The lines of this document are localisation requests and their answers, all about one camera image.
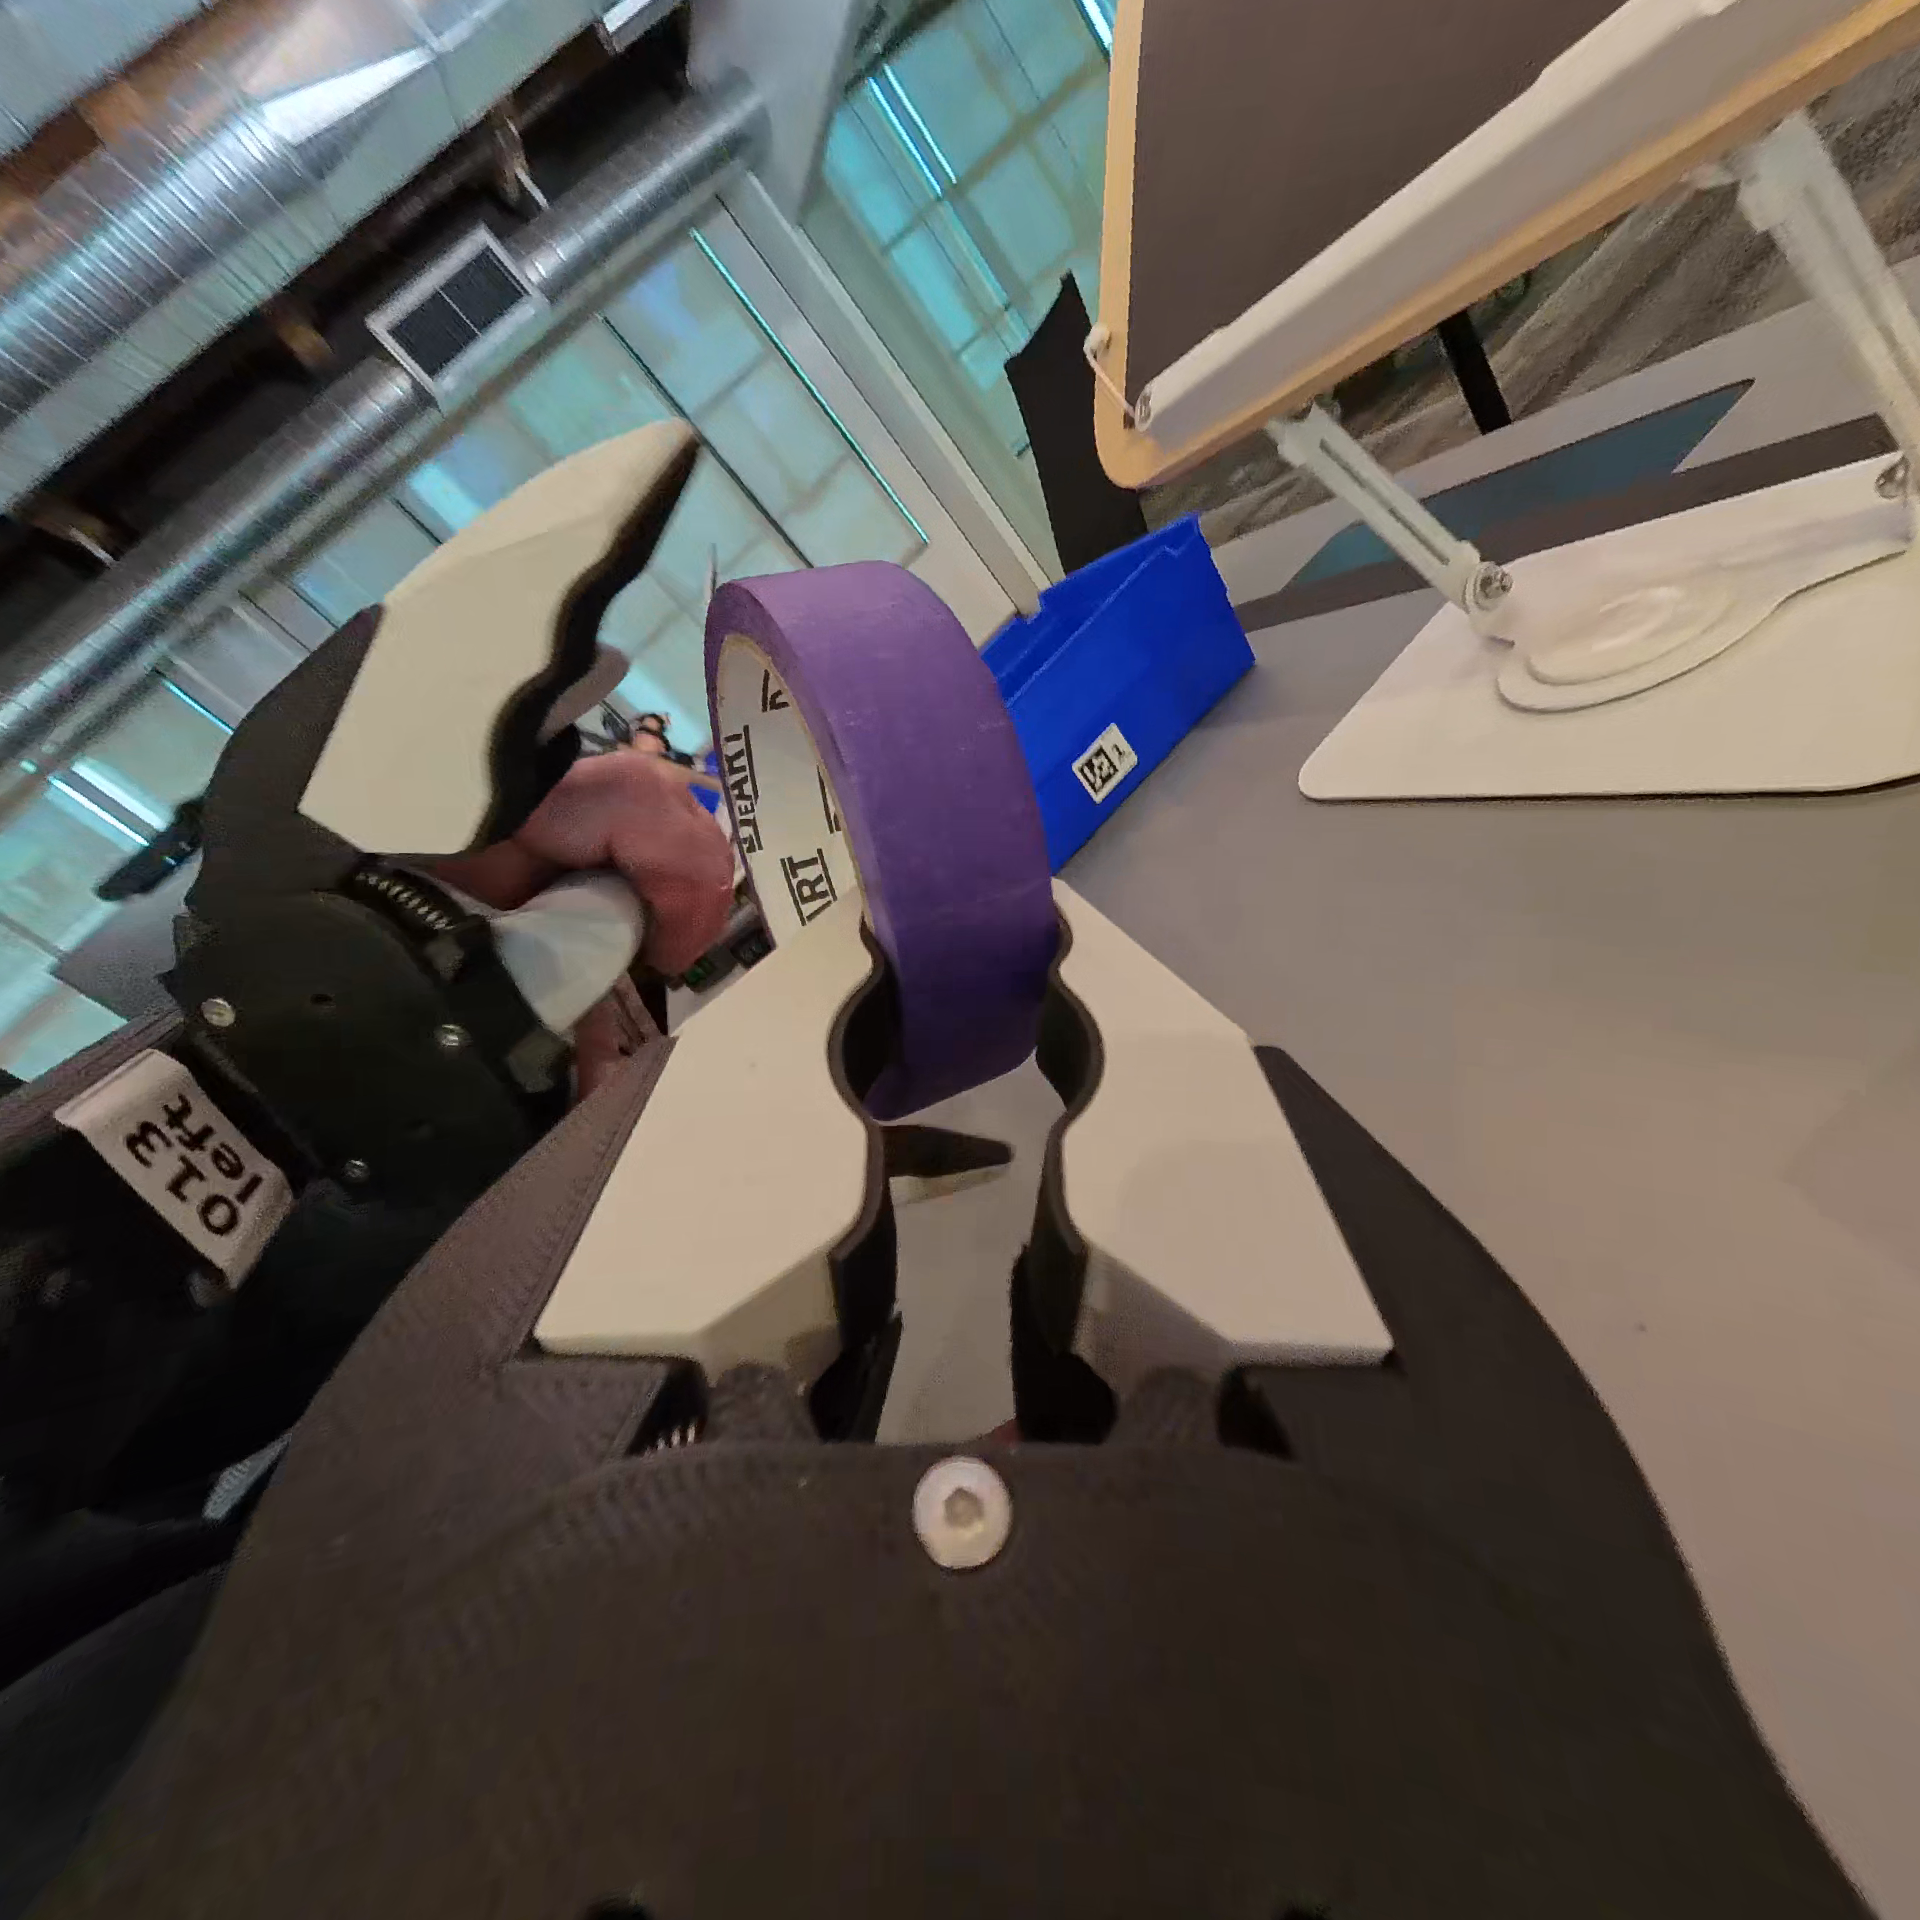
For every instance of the white ceiling vent grille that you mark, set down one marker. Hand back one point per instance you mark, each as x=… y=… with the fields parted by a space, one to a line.
x=451 y=306

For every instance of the teal table mat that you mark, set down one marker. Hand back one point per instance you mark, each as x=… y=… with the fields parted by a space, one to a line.
x=1576 y=464

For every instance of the purple tape roll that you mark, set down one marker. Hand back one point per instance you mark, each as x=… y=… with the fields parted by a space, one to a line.
x=930 y=780

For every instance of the blue plastic bin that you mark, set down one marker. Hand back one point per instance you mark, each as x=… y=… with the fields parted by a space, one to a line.
x=1141 y=675

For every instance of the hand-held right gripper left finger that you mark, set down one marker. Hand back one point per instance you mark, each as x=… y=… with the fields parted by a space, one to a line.
x=720 y=1184

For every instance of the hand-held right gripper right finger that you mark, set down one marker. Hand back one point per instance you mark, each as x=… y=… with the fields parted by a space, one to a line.
x=1201 y=1200

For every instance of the silver ventilation duct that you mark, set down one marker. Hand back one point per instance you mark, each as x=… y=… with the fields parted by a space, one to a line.
x=149 y=598
x=180 y=254

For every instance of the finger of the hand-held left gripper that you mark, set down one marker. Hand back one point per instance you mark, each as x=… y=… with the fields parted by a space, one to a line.
x=435 y=675

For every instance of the white board stand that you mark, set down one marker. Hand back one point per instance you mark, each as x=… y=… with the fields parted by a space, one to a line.
x=1650 y=704

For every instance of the black panel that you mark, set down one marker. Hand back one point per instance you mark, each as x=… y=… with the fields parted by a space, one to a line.
x=1072 y=451

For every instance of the person's left hand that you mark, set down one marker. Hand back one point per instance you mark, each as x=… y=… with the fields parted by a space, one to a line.
x=660 y=840

